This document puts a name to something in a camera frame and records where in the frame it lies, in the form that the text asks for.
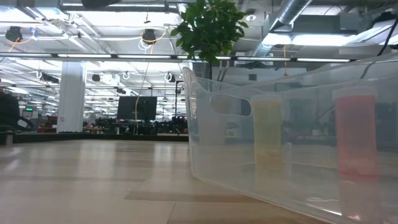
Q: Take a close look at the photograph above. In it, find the silver ventilation duct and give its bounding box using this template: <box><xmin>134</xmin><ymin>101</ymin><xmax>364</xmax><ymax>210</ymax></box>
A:
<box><xmin>250</xmin><ymin>0</ymin><xmax>313</xmax><ymax>58</ymax></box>

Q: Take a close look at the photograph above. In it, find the black background monitor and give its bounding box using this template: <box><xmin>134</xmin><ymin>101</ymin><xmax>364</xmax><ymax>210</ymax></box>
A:
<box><xmin>116</xmin><ymin>96</ymin><xmax>158</xmax><ymax>121</ymax></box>

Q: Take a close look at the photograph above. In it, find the black ceiling camera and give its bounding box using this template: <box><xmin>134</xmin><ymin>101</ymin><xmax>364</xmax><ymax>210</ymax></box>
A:
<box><xmin>142</xmin><ymin>28</ymin><xmax>157</xmax><ymax>45</ymax></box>
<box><xmin>5</xmin><ymin>26</ymin><xmax>24</xmax><ymax>42</ymax></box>

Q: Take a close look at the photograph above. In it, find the black aluminium table frame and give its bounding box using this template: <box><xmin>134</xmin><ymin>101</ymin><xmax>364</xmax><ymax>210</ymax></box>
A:
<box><xmin>0</xmin><ymin>132</ymin><xmax>189</xmax><ymax>146</ymax></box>

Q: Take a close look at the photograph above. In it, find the white pillar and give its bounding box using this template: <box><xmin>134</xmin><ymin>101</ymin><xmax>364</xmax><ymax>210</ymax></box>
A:
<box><xmin>56</xmin><ymin>60</ymin><xmax>86</xmax><ymax>134</ymax></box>

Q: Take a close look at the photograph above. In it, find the green leafy plant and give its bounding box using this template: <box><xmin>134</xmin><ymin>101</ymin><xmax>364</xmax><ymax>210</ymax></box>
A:
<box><xmin>170</xmin><ymin>0</ymin><xmax>249</xmax><ymax>65</ymax></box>

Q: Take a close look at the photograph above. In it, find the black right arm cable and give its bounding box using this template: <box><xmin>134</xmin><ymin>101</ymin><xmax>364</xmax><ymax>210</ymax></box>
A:
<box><xmin>359</xmin><ymin>17</ymin><xmax>398</xmax><ymax>80</ymax></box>

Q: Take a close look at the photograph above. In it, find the white plant pot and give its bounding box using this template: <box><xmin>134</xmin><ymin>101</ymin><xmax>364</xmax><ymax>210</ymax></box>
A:
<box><xmin>194</xmin><ymin>90</ymin><xmax>242</xmax><ymax>146</ymax></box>

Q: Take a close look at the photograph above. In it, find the red-orange pill bottle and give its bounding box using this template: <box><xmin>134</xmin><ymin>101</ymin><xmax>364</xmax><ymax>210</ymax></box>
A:
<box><xmin>331</xmin><ymin>86</ymin><xmax>379</xmax><ymax>183</ymax></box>

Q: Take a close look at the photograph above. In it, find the clear plastic bin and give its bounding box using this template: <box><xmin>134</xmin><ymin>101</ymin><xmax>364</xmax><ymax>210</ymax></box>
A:
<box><xmin>182</xmin><ymin>51</ymin><xmax>398</xmax><ymax>224</ymax></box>

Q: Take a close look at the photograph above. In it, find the yellow pill bottle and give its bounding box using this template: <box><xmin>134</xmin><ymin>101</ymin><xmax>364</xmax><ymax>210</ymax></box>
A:
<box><xmin>250</xmin><ymin>93</ymin><xmax>284</xmax><ymax>171</ymax></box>

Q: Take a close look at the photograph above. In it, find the long ceiling light strip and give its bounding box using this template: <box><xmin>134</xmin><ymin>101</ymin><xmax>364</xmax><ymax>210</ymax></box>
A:
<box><xmin>0</xmin><ymin>52</ymin><xmax>352</xmax><ymax>63</ymax></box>

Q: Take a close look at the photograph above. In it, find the yellow hanging cable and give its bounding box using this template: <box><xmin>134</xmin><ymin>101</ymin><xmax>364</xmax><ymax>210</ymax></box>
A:
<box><xmin>133</xmin><ymin>43</ymin><xmax>152</xmax><ymax>135</ymax></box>

